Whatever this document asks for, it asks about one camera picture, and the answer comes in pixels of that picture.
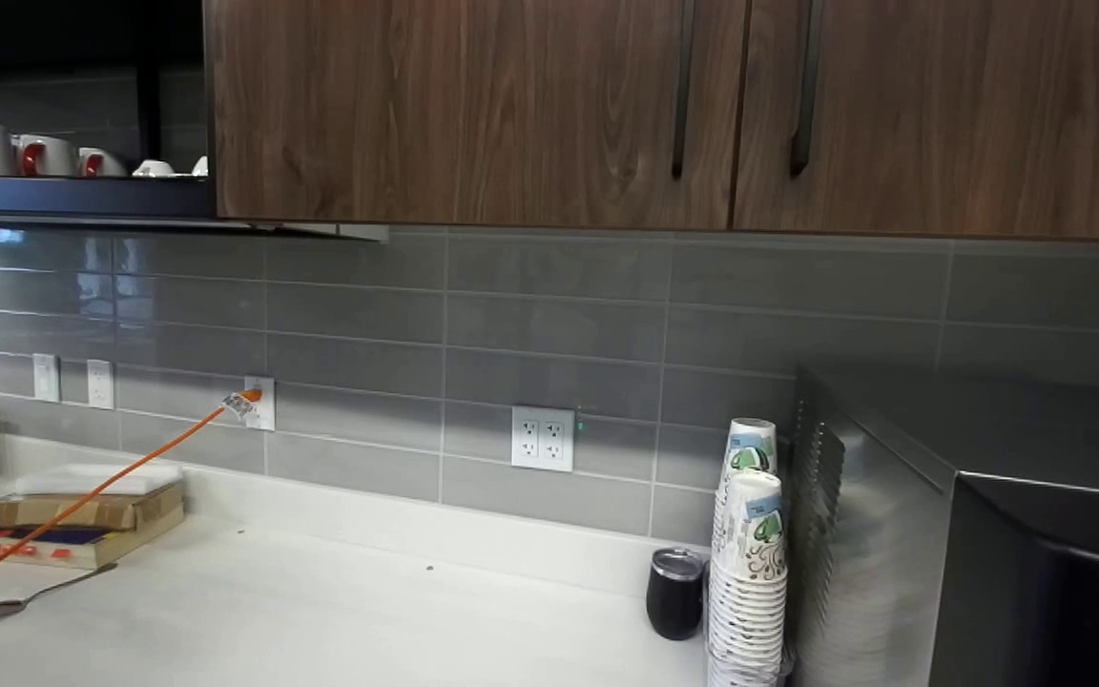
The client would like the under-cabinet light strip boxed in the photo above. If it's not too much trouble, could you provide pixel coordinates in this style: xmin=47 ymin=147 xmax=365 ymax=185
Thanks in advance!
xmin=0 ymin=215 xmax=397 ymax=248

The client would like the black tumbler cup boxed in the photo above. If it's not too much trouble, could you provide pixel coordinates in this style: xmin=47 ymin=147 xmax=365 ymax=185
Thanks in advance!
xmin=645 ymin=547 xmax=711 ymax=645

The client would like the tall stack of paper cups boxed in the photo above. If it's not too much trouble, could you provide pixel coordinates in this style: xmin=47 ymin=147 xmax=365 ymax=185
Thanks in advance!
xmin=713 ymin=412 xmax=781 ymax=565

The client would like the white outlet with orange plug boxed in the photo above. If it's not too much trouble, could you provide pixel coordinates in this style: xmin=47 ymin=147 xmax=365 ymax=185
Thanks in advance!
xmin=236 ymin=374 xmax=281 ymax=437

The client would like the short stack of paper cups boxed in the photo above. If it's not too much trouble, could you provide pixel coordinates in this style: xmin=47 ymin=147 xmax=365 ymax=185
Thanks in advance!
xmin=705 ymin=471 xmax=791 ymax=685

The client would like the stainless steel black-front appliance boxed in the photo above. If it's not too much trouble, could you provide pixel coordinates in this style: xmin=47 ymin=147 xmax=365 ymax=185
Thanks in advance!
xmin=787 ymin=368 xmax=1099 ymax=687

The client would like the cardboard box with white tray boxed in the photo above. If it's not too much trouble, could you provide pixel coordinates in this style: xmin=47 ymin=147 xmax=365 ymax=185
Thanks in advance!
xmin=0 ymin=460 xmax=192 ymax=535

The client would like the blue and orange flat box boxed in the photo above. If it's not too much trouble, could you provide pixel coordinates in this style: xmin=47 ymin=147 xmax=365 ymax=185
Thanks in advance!
xmin=0 ymin=507 xmax=192 ymax=575

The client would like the metal spoon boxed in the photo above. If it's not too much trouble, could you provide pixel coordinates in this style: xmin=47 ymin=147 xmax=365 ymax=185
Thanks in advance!
xmin=0 ymin=561 xmax=122 ymax=629

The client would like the white double wall outlet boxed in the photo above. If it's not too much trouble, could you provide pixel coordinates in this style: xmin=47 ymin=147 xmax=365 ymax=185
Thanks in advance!
xmin=509 ymin=402 xmax=579 ymax=479

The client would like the brown wooden wall cabinet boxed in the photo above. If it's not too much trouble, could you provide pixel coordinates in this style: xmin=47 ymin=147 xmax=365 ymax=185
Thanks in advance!
xmin=203 ymin=0 xmax=1099 ymax=243

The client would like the black cabinet door handle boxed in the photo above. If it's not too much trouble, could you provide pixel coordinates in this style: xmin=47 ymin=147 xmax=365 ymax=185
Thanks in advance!
xmin=787 ymin=0 xmax=824 ymax=185
xmin=666 ymin=0 xmax=701 ymax=185

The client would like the white wall switch plate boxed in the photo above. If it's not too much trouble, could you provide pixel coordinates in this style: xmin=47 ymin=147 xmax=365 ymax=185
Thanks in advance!
xmin=81 ymin=356 xmax=117 ymax=412
xmin=27 ymin=351 xmax=66 ymax=404

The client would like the orange cable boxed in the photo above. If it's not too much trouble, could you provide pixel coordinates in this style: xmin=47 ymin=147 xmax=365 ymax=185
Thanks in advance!
xmin=0 ymin=386 xmax=267 ymax=602

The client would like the black open wall shelf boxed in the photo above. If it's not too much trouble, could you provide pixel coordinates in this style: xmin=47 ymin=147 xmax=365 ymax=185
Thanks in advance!
xmin=0 ymin=0 xmax=220 ymax=233

